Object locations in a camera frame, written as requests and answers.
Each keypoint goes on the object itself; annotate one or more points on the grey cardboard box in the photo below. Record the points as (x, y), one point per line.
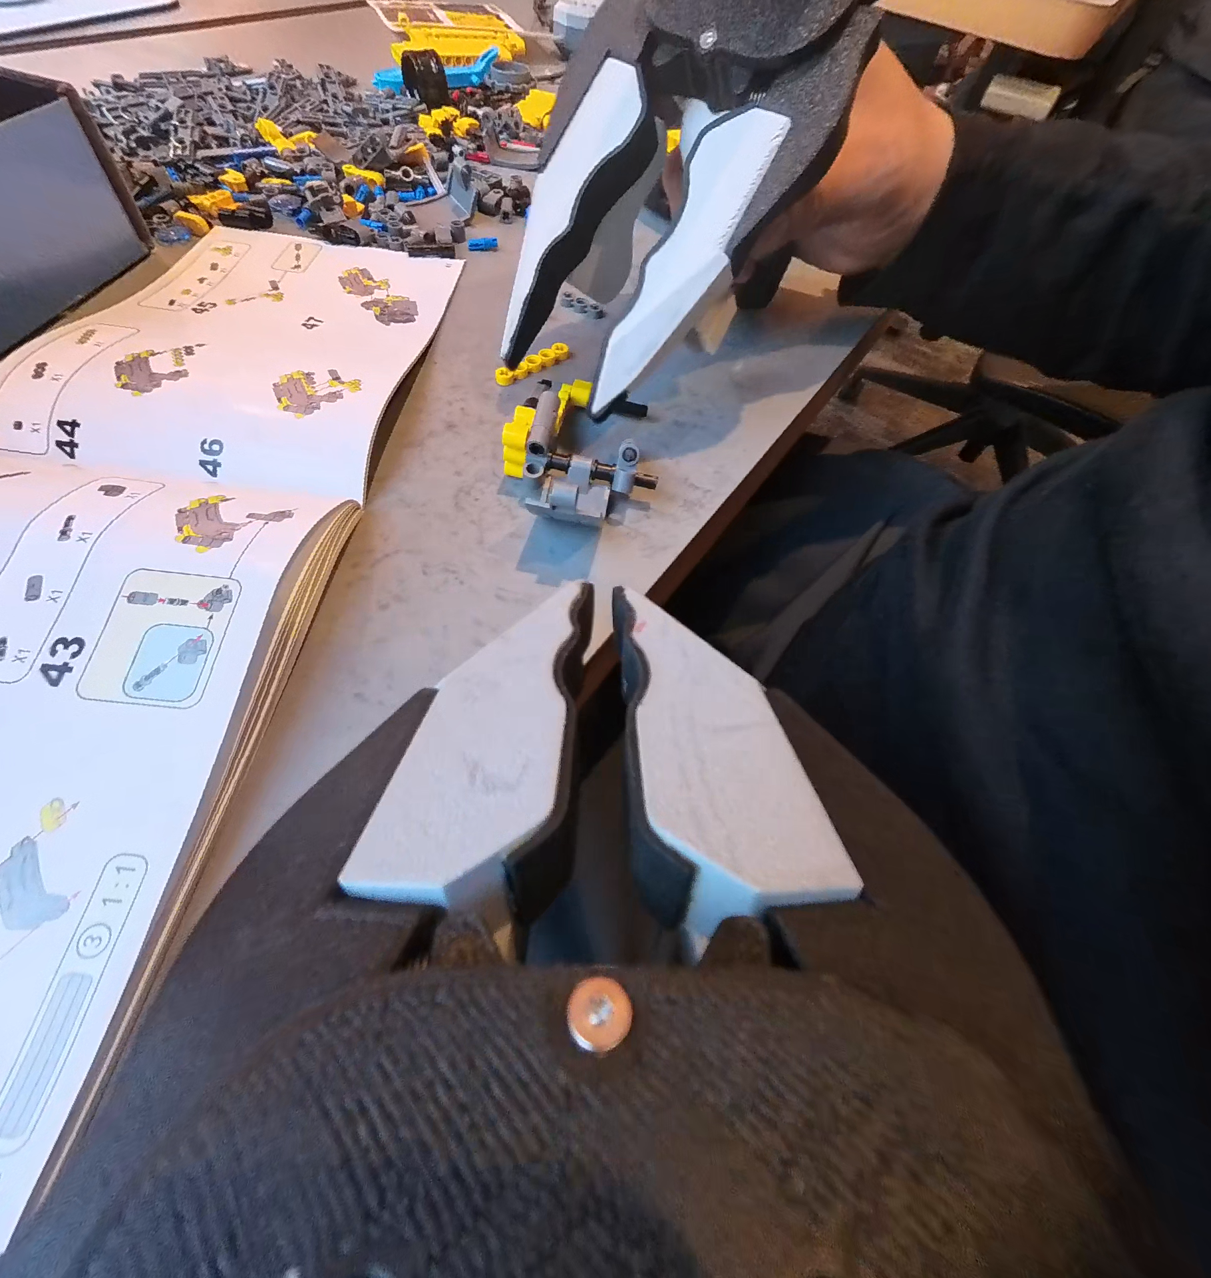
(48, 200)

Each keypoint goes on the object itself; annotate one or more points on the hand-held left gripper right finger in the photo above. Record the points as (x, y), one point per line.
(745, 798)

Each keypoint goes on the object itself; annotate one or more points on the black office chair base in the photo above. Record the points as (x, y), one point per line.
(984, 400)

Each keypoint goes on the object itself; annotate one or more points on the person's right hand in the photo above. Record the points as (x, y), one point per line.
(886, 179)

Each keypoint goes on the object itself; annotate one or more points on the person's black clothing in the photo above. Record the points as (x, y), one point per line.
(1084, 798)

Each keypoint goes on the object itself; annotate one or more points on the small grey brick piece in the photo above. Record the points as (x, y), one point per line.
(579, 309)

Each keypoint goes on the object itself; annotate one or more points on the grey desk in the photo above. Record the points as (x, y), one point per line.
(445, 559)

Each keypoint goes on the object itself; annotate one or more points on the pile of small building bricks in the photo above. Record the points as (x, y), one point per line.
(305, 170)

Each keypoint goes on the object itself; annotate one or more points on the person's right forearm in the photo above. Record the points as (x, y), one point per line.
(1084, 240)

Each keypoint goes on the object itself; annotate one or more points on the small yellow brick piece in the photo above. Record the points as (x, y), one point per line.
(532, 362)

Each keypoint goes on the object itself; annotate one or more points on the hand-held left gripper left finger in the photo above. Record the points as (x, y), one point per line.
(455, 788)

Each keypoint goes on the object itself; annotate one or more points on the black axle with yellow connector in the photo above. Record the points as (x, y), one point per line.
(572, 396)

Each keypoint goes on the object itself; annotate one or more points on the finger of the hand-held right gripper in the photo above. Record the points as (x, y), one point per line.
(586, 179)
(714, 200)

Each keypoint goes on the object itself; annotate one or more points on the instruction booklet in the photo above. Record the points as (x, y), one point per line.
(146, 559)

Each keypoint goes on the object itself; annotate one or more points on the grey and yellow brick assembly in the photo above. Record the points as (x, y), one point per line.
(576, 490)

